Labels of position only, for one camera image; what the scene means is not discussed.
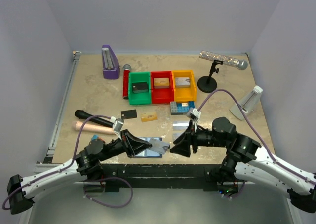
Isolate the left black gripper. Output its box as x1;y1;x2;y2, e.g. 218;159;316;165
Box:
99;129;153;161

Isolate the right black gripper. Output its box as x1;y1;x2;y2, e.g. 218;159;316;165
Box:
169;119;228;157

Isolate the navy blue card holder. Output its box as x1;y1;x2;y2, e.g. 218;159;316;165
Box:
135;137;162;158

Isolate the black VIP card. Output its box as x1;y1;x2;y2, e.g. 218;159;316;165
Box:
121;109;137;120

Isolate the gold card from holder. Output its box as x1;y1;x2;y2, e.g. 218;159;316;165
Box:
141;112;158;122

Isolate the silver VIP card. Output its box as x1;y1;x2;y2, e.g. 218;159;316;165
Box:
172;121;189;131

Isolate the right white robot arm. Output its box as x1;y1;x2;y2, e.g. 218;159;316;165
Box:
170;117;316;213

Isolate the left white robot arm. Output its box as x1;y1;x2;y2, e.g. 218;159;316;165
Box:
2;130;152;215

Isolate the black credit card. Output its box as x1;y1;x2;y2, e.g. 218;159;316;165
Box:
132;82;149;94

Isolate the silver credit card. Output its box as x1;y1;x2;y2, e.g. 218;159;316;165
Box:
175;77;191;88

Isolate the gold credit card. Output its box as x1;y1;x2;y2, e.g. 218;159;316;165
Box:
154;77;170;89

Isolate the blue grey lego block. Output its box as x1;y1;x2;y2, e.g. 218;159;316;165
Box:
170;101;195;115

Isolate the pink microphone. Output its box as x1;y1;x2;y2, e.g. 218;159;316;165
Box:
72;121;115;135

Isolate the orange blue toy block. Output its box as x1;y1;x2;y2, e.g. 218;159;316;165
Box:
91;135;104;142

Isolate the green plastic bin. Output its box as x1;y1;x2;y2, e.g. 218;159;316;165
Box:
128;72;152;105

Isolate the yellow plastic bin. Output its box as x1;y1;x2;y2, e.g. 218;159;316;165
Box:
172;70;197;102

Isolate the black microphone stand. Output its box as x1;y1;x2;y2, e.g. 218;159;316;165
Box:
197;60;223;93

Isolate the black microphone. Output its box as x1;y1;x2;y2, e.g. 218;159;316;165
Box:
75;109;114;127

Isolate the red plastic bin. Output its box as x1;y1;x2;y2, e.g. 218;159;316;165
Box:
151;71;174;104

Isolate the white metronome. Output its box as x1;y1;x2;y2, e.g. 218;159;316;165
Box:
230;85;263;121

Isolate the red microphone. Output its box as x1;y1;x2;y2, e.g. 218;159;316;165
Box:
122;64;132;100

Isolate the purple metronome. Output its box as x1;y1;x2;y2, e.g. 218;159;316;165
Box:
102;45;120;80

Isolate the glitter silver microphone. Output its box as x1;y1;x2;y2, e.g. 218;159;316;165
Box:
199;50;248;70

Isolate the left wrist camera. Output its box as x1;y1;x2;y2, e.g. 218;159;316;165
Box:
110;116;124;139

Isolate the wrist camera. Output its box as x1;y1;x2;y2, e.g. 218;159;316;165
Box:
110;116;124;139
186;108;201;131

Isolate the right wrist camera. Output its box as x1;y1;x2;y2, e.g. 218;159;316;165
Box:
186;108;201;131

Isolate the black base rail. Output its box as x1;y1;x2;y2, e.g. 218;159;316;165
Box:
102;164;236;192

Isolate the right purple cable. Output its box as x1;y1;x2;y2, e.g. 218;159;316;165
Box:
197;88;316;185

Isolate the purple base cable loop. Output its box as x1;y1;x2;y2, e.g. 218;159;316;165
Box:
83;177;134;208

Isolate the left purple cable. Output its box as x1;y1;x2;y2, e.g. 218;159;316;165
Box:
1;114;114;210

